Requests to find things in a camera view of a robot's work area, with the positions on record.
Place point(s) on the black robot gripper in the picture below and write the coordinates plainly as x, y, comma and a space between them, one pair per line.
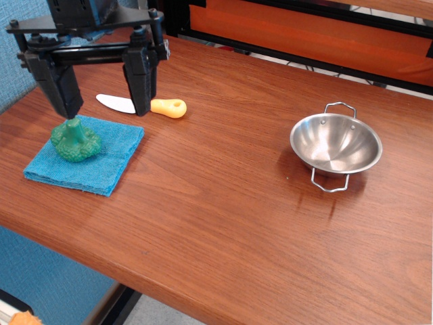
46, 49

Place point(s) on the green toy broccoli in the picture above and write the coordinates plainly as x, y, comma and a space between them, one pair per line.
75, 142

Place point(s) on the blue folded cloth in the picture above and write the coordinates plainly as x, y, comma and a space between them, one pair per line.
98, 174

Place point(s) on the orange object at bottom left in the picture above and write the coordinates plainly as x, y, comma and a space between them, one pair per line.
24, 318

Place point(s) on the yellow handled toy knife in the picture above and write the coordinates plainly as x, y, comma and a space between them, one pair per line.
174, 108

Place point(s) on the small metal bowl with handles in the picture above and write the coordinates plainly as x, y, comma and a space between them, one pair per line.
335, 143

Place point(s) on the orange panel with black frame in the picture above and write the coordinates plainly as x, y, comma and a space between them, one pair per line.
388, 42

